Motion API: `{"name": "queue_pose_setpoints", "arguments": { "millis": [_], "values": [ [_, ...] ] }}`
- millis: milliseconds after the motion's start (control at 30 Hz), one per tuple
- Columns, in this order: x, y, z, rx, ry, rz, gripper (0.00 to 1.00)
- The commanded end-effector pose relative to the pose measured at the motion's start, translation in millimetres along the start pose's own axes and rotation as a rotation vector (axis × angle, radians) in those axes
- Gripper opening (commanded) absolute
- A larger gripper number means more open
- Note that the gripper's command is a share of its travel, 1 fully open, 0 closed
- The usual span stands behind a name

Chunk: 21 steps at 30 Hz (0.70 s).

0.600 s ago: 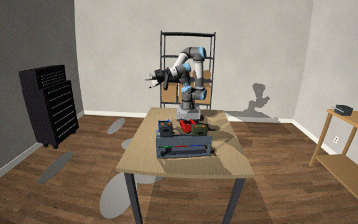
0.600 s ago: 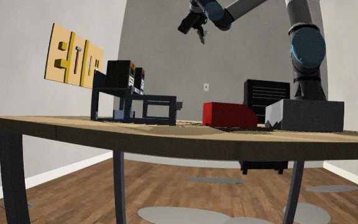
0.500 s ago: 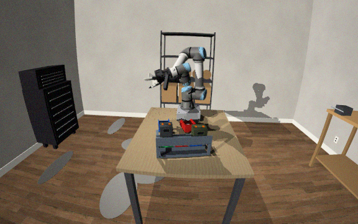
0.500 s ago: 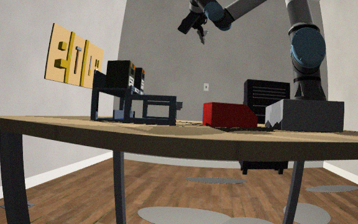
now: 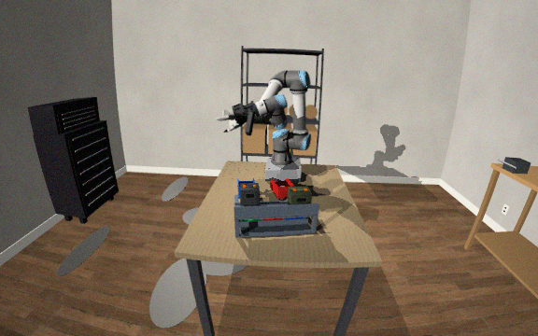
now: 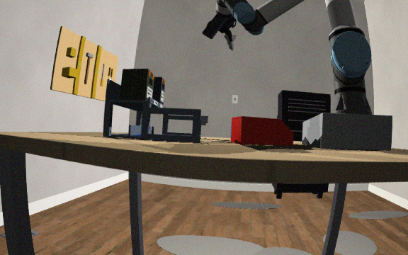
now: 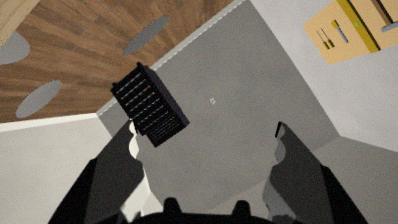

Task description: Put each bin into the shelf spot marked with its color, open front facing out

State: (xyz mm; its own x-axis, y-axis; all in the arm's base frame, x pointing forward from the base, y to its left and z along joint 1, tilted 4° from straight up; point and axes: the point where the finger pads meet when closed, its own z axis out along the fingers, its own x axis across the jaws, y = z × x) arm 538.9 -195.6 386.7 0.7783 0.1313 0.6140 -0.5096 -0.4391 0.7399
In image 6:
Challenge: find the grey metal shelf rack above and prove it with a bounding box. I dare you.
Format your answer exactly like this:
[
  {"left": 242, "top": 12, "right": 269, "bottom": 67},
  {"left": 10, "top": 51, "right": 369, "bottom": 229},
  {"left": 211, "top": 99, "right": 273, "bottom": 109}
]
[{"left": 103, "top": 79, "right": 208, "bottom": 143}]

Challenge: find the olive green case with orange latches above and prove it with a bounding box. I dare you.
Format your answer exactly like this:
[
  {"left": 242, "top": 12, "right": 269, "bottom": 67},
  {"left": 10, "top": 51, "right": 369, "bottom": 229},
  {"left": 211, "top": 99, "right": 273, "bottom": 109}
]
[{"left": 120, "top": 69, "right": 154, "bottom": 101}]

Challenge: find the dark grey case with orange latches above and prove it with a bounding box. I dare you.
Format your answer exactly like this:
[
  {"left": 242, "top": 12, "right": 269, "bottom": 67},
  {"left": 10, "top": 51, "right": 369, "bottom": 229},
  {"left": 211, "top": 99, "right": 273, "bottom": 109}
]
[{"left": 153, "top": 77, "right": 165, "bottom": 105}]

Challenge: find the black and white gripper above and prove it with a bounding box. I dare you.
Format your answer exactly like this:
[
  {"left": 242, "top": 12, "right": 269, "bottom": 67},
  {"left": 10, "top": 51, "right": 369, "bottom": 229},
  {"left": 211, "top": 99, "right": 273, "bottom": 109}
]
[{"left": 216, "top": 10, "right": 237, "bottom": 51}]

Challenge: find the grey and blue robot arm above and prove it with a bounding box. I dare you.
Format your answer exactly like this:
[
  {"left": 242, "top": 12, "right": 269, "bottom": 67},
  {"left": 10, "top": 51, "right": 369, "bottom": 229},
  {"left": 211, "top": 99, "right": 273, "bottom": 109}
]
[{"left": 203, "top": 0, "right": 372, "bottom": 115}]

